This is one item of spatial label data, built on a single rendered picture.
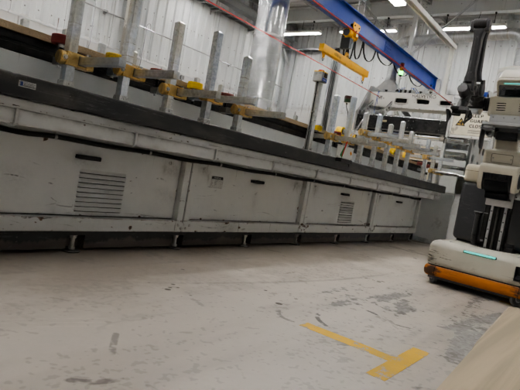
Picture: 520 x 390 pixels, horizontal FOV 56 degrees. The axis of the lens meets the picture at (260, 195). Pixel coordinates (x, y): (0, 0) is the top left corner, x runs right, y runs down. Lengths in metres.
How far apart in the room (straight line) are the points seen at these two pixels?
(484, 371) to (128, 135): 2.01
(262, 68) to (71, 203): 5.75
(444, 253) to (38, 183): 2.35
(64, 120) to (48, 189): 0.39
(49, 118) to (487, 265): 2.49
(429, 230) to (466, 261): 2.99
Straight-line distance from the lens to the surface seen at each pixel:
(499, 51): 13.03
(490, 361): 0.30
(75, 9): 2.03
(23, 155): 2.21
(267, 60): 7.80
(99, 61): 1.90
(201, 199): 2.87
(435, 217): 6.18
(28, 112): 1.95
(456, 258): 3.26
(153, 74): 2.05
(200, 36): 12.54
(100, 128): 2.11
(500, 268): 3.21
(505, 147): 3.34
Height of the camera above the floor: 0.52
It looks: 3 degrees down
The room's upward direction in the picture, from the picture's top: 10 degrees clockwise
